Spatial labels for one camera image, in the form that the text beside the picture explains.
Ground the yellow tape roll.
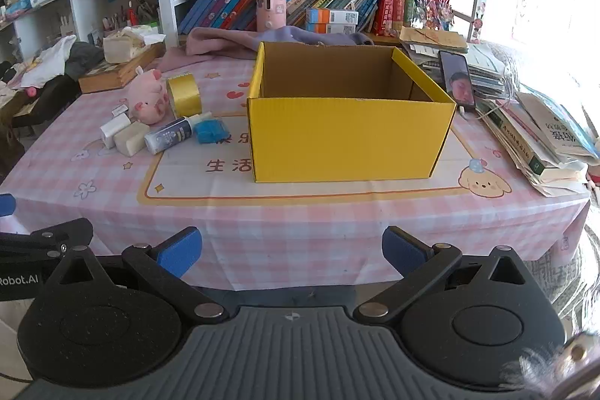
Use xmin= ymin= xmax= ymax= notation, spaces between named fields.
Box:
xmin=166 ymin=73 xmax=203 ymax=120

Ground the blue sponge cloth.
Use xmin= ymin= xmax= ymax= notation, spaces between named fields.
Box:
xmin=193 ymin=116 xmax=231 ymax=144

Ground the pink cylindrical gadget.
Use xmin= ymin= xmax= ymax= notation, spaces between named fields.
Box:
xmin=256 ymin=0 xmax=288 ymax=31

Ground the red thick dictionary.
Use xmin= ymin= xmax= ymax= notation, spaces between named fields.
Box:
xmin=372 ymin=0 xmax=413 ymax=36

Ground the stack of papers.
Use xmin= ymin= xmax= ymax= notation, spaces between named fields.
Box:
xmin=408 ymin=44 xmax=519 ymax=101

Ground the dark spray bottle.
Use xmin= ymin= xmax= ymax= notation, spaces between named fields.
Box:
xmin=144 ymin=112 xmax=213 ymax=154

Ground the white charging cable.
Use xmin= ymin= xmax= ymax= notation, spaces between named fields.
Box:
xmin=458 ymin=93 xmax=519 ymax=120

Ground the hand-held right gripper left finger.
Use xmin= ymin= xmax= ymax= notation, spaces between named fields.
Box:
xmin=44 ymin=226 xmax=230 ymax=327

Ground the fuzzy grey clothing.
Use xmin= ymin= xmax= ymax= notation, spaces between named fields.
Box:
xmin=499 ymin=327 xmax=600 ymax=400

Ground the white shelf unit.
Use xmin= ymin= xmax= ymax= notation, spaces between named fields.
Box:
xmin=0 ymin=0 xmax=160 ymax=63

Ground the brown paper notebook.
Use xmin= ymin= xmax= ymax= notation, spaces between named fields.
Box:
xmin=399 ymin=26 xmax=470 ymax=54

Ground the stack of textbooks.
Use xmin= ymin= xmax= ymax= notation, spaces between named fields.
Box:
xmin=475 ymin=84 xmax=600 ymax=198

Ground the tissue box on wooden tray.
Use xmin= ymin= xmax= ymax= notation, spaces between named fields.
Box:
xmin=77 ymin=41 xmax=167 ymax=94

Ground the dark chair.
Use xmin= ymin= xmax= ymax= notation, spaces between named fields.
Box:
xmin=0 ymin=63 xmax=83 ymax=176

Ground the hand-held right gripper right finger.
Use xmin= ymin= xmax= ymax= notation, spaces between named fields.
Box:
xmin=352 ymin=226 xmax=540 ymax=327

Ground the grey garment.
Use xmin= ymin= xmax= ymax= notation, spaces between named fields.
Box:
xmin=66 ymin=40 xmax=106 ymax=81

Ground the small white box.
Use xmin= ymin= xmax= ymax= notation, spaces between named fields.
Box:
xmin=100 ymin=113 xmax=131 ymax=149

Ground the cluster of pens and brushes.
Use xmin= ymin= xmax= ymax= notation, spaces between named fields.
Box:
xmin=100 ymin=0 xmax=160 ymax=30

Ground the pink purple knit garment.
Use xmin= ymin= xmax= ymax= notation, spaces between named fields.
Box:
xmin=154 ymin=26 xmax=376 ymax=73

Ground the white garment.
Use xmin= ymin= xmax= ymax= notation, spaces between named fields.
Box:
xmin=9 ymin=35 xmax=78 ymax=90

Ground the beige tissue pack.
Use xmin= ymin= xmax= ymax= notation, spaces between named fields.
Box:
xmin=102 ymin=22 xmax=167 ymax=64

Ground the pink pig plush toy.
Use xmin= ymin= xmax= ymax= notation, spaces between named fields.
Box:
xmin=127 ymin=67 xmax=170 ymax=122

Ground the beige rectangular block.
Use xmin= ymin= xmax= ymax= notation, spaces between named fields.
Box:
xmin=114 ymin=121 xmax=152 ymax=156

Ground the black smartphone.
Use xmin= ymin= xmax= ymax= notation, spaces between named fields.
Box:
xmin=438 ymin=50 xmax=477 ymax=110

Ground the grey patterned blanket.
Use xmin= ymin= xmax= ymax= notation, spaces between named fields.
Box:
xmin=548 ymin=194 xmax=600 ymax=335

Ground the orange white carton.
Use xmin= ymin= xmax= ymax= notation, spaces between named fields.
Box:
xmin=307 ymin=22 xmax=357 ymax=34
xmin=307 ymin=9 xmax=359 ymax=26

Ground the row of blue children's books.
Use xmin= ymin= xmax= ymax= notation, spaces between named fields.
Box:
xmin=177 ymin=0 xmax=390 ymax=31

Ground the yellow cardboard box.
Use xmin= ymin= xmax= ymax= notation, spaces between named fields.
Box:
xmin=247 ymin=41 xmax=458 ymax=184

